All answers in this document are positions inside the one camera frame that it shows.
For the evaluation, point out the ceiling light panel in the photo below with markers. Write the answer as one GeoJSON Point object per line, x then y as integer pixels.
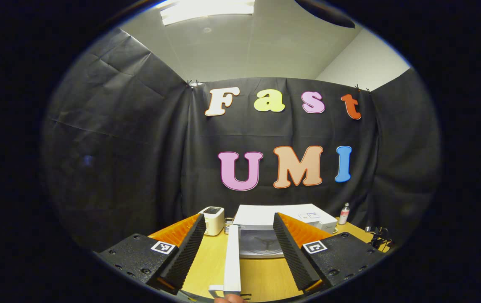
{"type": "Point", "coordinates": [207, 10]}

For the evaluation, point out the white microwave oven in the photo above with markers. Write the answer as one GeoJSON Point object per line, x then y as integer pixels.
{"type": "Point", "coordinates": [265, 213]}

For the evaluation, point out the small white toaster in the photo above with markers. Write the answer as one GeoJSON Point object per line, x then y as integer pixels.
{"type": "Point", "coordinates": [212, 221]}

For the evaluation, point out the small bottle with pink label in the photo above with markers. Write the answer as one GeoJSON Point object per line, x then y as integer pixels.
{"type": "Point", "coordinates": [344, 214]}

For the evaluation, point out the glass turntable plate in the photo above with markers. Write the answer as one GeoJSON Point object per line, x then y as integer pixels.
{"type": "Point", "coordinates": [261, 244]}

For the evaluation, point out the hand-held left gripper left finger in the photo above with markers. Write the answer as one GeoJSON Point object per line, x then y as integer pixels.
{"type": "Point", "coordinates": [190, 252]}

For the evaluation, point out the small striped container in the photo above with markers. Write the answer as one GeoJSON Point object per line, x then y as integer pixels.
{"type": "Point", "coordinates": [228, 226]}

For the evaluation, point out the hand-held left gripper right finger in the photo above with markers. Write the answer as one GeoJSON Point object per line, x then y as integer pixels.
{"type": "Point", "coordinates": [295, 256]}

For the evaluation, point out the black backdrop cloth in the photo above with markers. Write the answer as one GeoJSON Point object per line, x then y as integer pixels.
{"type": "Point", "coordinates": [131, 160]}

